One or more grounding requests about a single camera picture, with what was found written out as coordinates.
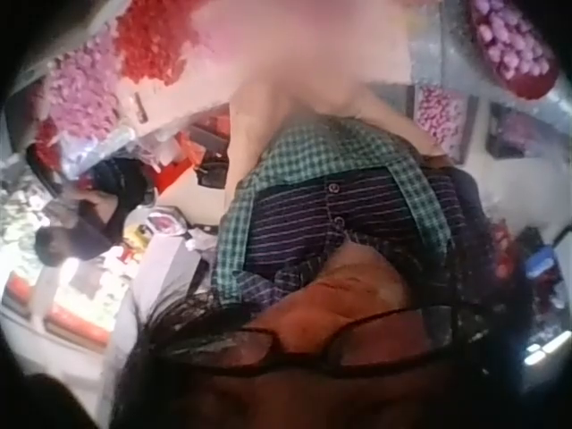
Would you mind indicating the black bag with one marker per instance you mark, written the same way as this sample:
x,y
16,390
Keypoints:
x,y
212,173

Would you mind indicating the red gift box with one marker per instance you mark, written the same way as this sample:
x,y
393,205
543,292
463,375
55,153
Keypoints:
x,y
172,181

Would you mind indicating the white plastic bag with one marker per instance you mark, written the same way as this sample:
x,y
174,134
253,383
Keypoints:
x,y
164,223

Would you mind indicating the yellow packet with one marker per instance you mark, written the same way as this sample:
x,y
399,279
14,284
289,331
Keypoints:
x,y
134,233

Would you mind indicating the framed box of pink flowers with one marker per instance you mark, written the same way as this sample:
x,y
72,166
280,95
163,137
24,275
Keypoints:
x,y
440,118

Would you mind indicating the heap of red flowers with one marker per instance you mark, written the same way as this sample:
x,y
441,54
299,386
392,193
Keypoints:
x,y
152,40

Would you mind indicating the heap of pink flowers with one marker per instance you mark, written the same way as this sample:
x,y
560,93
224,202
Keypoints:
x,y
82,94

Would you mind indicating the dark gift box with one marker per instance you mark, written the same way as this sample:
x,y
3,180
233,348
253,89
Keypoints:
x,y
509,129

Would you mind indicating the blue lit screen device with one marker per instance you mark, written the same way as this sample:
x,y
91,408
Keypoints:
x,y
541,263

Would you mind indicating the purple flower bouquet red box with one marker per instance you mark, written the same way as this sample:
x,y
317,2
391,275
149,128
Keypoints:
x,y
509,44

